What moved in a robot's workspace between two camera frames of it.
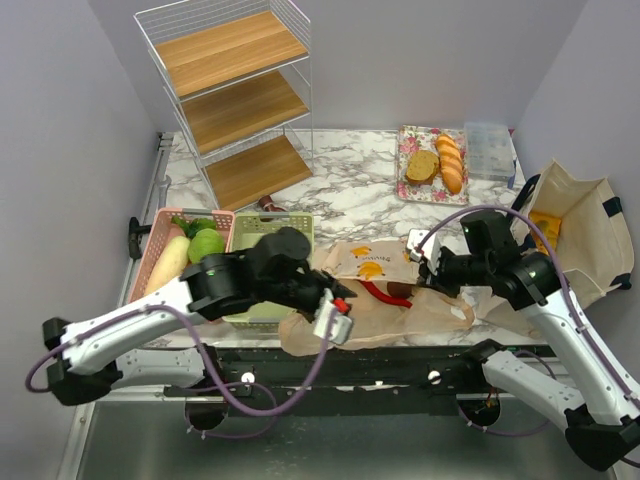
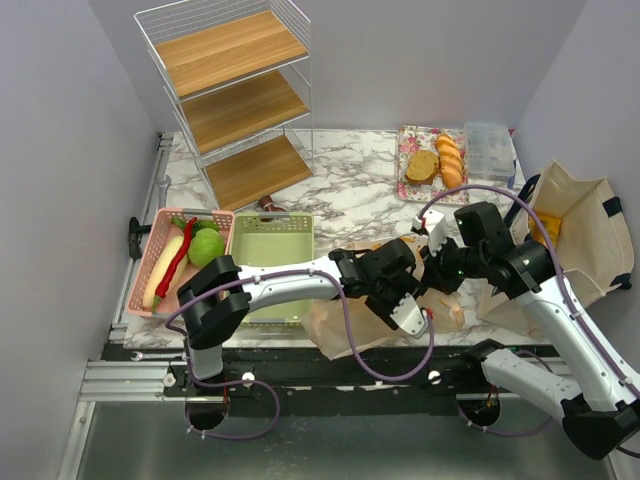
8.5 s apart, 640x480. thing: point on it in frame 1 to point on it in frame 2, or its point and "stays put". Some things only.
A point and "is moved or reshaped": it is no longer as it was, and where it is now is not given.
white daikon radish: (169, 263) stays put
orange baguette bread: (451, 167) stays put
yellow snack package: (549, 226) stays put
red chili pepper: (379, 295) is moved or reshaped
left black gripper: (326, 282) to (406, 284)
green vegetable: (204, 242) stays put
